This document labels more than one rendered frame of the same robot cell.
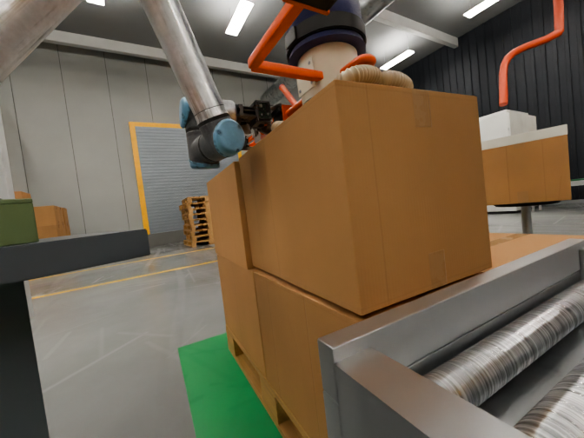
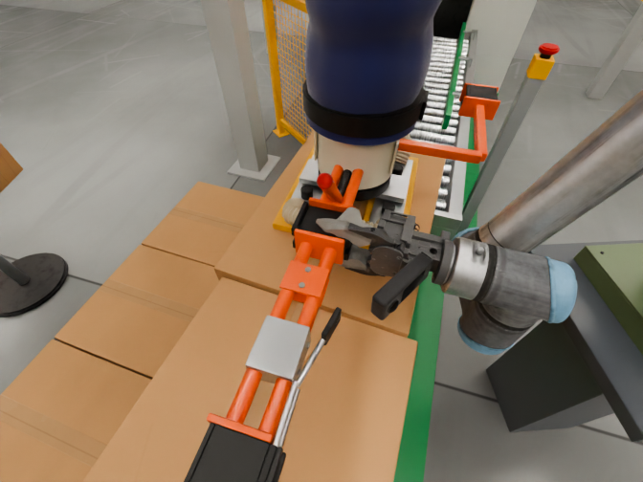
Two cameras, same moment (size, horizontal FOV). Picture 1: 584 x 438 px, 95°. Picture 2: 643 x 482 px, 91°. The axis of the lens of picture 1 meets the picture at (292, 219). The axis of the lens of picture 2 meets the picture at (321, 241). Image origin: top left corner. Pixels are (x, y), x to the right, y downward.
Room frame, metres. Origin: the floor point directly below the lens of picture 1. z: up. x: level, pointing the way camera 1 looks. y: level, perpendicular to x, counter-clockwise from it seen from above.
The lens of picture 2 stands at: (1.26, 0.23, 1.49)
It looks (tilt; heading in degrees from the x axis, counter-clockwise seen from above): 50 degrees down; 227
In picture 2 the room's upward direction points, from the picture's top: straight up
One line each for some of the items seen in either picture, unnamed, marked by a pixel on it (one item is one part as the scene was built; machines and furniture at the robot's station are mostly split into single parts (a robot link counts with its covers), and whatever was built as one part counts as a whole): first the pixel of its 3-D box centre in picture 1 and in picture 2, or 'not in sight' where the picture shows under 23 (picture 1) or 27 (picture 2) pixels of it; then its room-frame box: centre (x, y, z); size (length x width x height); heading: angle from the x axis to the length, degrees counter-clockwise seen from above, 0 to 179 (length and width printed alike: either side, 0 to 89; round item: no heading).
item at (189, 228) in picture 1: (204, 220); not in sight; (7.69, 2.51, 0.65); 1.29 x 1.10 x 1.30; 30
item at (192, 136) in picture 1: (204, 149); (491, 315); (0.85, 0.25, 0.97); 0.12 x 0.09 x 0.12; 41
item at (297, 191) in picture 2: not in sight; (315, 178); (0.83, -0.24, 0.98); 0.34 x 0.10 x 0.05; 30
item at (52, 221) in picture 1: (34, 230); not in sight; (5.79, 5.56, 0.87); 1.20 x 1.01 x 1.74; 30
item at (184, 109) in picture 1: (200, 114); (520, 283); (0.86, 0.25, 1.08); 0.12 x 0.09 x 0.10; 118
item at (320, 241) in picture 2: (287, 117); (325, 230); (1.00, -0.03, 1.08); 0.10 x 0.08 x 0.06; 120
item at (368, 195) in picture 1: (338, 201); (345, 249); (0.80, -0.14, 0.76); 0.60 x 0.40 x 0.40; 26
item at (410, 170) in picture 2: not in sight; (391, 192); (0.74, -0.07, 0.98); 0.34 x 0.10 x 0.05; 30
